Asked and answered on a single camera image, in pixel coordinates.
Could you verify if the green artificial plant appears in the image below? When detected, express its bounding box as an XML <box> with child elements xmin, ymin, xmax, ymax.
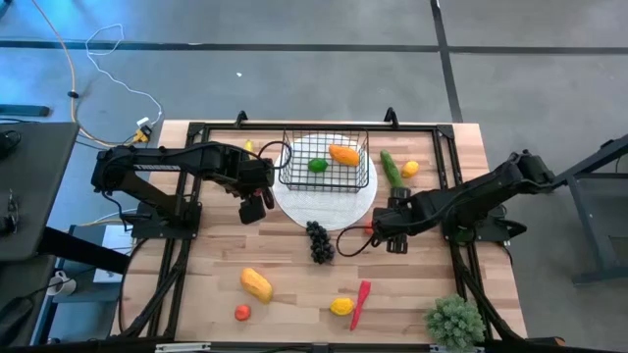
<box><xmin>424</xmin><ymin>293</ymin><xmax>487</xmax><ymax>352</ymax></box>

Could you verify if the dark toy grape bunch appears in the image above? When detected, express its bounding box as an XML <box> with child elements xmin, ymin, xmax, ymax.
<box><xmin>305</xmin><ymin>220</ymin><xmax>337</xmax><ymax>266</ymax></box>

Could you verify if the white paper sheet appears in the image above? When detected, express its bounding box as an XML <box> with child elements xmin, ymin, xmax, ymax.
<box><xmin>100</xmin><ymin>224</ymin><xmax>136</xmax><ymax>256</ymax></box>

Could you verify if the black wire basket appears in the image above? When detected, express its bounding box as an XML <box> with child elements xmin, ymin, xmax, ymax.
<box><xmin>278</xmin><ymin>127</ymin><xmax>371</xmax><ymax>193</ymax></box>

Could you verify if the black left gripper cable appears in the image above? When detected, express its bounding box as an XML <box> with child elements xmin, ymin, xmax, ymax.
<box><xmin>257</xmin><ymin>140</ymin><xmax>293</xmax><ymax>173</ymax></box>

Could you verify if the green toy cucumber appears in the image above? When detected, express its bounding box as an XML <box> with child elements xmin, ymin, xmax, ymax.
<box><xmin>379</xmin><ymin>149</ymin><xmax>405</xmax><ymax>189</ymax></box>

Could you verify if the black side desk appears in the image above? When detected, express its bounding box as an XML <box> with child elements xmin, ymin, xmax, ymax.
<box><xmin>0</xmin><ymin>122</ymin><xmax>79</xmax><ymax>261</ymax></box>

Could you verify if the grey metal stand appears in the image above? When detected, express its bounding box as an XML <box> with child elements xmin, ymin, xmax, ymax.
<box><xmin>539</xmin><ymin>134</ymin><xmax>628</xmax><ymax>285</ymax></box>

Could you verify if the red toy chili pepper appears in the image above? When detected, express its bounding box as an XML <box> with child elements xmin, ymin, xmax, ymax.
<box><xmin>348</xmin><ymin>279</ymin><xmax>373</xmax><ymax>332</ymax></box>

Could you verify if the black aluminium table frame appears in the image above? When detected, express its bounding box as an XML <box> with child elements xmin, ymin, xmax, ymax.
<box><xmin>117</xmin><ymin>120</ymin><xmax>529</xmax><ymax>344</ymax></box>

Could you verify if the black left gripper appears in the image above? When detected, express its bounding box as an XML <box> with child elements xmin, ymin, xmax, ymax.
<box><xmin>228</xmin><ymin>149</ymin><xmax>276</xmax><ymax>226</ymax></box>

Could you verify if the orange floor cable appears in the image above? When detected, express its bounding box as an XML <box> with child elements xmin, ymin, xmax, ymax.
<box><xmin>29</xmin><ymin>0</ymin><xmax>129</xmax><ymax>148</ymax></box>

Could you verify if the white floor cable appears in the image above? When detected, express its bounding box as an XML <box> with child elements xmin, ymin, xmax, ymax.
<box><xmin>84</xmin><ymin>23</ymin><xmax>164</xmax><ymax>126</ymax></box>

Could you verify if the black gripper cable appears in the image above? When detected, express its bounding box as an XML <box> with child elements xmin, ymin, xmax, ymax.
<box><xmin>257</xmin><ymin>140</ymin><xmax>293</xmax><ymax>173</ymax></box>
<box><xmin>336</xmin><ymin>225</ymin><xmax>382</xmax><ymax>259</ymax></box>

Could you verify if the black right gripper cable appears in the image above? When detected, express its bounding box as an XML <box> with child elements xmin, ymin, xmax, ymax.
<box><xmin>336</xmin><ymin>225</ymin><xmax>382</xmax><ymax>259</ymax></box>

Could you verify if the yellow toy corn cob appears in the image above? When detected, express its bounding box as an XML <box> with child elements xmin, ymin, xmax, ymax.
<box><xmin>239</xmin><ymin>267</ymin><xmax>275</xmax><ymax>305</ymax></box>

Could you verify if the white mug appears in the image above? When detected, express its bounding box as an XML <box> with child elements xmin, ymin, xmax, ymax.
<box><xmin>46</xmin><ymin>270</ymin><xmax>79</xmax><ymax>297</ymax></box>

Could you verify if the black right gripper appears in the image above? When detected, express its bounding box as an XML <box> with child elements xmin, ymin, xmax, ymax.
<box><xmin>373</xmin><ymin>187</ymin><xmax>426</xmax><ymax>255</ymax></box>

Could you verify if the orange toy mango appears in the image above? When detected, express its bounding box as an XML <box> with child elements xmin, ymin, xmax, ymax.
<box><xmin>328</xmin><ymin>143</ymin><xmax>361</xmax><ymax>168</ymax></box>

